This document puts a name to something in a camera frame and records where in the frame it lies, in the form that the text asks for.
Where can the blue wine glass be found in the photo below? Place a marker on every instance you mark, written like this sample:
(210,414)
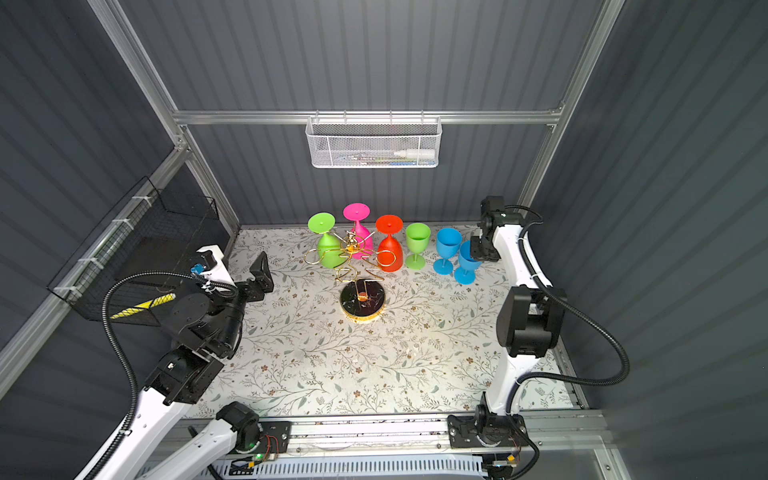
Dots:
(465,274)
(448,243)

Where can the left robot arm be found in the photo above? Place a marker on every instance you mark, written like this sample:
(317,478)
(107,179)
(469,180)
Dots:
(206,322)

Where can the gold wine glass rack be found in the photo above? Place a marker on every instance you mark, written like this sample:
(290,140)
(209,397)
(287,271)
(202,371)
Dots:
(363,297)

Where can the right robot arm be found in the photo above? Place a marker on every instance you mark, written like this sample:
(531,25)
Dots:
(527,326)

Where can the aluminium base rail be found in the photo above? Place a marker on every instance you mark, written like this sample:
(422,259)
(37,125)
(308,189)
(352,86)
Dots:
(409,445)

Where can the floral table mat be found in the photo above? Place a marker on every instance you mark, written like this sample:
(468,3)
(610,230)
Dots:
(432,349)

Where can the blue wine glass front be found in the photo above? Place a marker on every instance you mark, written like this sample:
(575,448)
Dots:
(448,243)

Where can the black wire basket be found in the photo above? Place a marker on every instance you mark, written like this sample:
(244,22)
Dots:
(158,229)

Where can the red wine glass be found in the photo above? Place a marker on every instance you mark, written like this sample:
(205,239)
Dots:
(390,254)

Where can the light green wine glass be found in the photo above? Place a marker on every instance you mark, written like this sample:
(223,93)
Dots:
(417,238)

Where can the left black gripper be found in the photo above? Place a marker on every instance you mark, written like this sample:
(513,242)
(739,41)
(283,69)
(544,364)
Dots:
(254,294)

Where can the white wire mesh basket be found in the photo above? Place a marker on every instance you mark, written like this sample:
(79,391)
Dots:
(367,141)

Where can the pink wine glass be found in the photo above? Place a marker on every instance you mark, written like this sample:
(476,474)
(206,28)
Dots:
(359,231)

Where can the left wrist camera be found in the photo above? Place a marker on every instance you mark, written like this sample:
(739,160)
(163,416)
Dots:
(208,267)

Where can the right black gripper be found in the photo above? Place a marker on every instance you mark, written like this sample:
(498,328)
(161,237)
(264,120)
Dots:
(476,253)

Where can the white marker in basket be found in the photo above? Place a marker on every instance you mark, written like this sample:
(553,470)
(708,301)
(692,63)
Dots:
(416,154)

